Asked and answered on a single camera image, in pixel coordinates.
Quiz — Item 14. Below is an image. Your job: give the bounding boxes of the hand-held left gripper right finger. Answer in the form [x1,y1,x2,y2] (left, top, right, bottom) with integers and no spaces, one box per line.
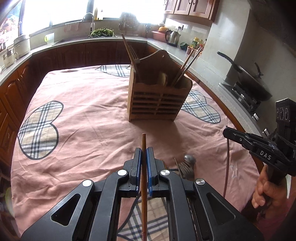
[146,147,264,241]

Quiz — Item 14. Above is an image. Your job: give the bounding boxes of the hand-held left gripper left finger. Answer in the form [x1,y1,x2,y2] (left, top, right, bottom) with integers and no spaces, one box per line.
[21,148,142,241]

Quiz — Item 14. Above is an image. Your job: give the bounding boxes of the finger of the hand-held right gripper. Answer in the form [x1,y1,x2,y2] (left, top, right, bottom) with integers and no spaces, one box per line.
[223,127,262,151]

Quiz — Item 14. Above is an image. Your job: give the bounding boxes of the wooden utensil holder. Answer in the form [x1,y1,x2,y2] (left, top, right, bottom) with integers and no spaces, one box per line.
[128,49,193,122]

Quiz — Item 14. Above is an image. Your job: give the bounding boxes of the plain wooden chopstick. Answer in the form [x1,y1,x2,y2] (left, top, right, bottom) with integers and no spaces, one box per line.
[172,47,196,86]

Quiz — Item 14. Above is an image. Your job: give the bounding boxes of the person's right forearm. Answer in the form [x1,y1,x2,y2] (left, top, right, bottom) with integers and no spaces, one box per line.
[242,197,296,241]

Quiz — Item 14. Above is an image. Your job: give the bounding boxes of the person's right hand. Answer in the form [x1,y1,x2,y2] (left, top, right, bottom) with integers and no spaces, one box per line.
[252,166,288,209]

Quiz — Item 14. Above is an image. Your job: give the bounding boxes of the metal spoon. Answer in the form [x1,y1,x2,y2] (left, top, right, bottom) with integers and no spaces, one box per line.
[184,153,197,180]

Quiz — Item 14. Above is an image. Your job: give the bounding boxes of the gas stove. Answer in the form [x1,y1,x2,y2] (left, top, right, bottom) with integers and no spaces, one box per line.
[218,81,271,136]

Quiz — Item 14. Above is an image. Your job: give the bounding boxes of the black wok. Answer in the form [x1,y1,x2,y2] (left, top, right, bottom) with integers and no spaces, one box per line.
[217,51,273,101]

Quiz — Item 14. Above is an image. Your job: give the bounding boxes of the pink plaid-heart tablecloth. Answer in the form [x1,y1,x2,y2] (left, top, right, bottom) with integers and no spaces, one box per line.
[10,64,260,241]

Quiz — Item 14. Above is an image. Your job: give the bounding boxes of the grey kitchen countertop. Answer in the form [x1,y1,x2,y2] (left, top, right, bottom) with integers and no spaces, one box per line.
[0,35,271,139]

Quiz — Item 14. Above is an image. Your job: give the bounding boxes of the condiment bottles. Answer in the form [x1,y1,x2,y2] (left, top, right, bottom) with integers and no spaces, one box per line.
[191,37,207,50]

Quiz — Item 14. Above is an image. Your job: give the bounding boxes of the range hood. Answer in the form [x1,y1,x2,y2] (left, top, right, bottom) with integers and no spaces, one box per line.
[248,0,296,44]

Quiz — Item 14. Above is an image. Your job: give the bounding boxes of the steel electric kettle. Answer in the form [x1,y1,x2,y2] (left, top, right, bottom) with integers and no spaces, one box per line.
[165,29,181,47]

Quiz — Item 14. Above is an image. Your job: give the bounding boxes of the pink plastic basin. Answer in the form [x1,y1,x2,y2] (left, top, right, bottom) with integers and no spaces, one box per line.
[151,30,168,42]

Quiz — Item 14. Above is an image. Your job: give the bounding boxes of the green leafy vegetables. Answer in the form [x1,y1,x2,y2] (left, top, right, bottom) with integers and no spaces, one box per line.
[90,28,115,38]

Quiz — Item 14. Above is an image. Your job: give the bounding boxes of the dish drying rack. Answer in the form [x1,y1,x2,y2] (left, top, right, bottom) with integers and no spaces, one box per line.
[119,11,140,35]

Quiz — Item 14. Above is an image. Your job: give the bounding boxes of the wooden base cabinets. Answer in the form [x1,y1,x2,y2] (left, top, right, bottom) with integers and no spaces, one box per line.
[0,40,265,167]

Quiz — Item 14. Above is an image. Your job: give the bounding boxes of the chrome sink faucet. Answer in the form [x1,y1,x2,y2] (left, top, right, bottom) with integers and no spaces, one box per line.
[82,13,96,33]

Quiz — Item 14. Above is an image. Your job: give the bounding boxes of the pale hanging towel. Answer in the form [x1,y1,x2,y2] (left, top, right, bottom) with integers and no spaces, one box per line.
[64,22,80,33]

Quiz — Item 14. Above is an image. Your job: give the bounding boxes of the white electric pot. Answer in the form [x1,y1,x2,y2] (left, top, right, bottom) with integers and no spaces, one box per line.
[13,34,31,58]

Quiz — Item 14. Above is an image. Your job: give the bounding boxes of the small white cooker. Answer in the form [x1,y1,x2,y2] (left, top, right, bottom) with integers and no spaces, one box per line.
[0,45,18,68]

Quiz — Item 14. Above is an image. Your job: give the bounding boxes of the kitchen window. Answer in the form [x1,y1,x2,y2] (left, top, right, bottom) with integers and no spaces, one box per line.
[22,0,167,35]

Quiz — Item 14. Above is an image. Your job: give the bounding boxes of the wooden wall cabinets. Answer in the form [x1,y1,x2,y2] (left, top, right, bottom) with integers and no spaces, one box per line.
[164,0,220,22]

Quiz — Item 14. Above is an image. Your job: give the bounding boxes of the tropical wall poster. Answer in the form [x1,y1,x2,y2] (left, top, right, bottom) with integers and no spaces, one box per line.
[0,0,23,42]

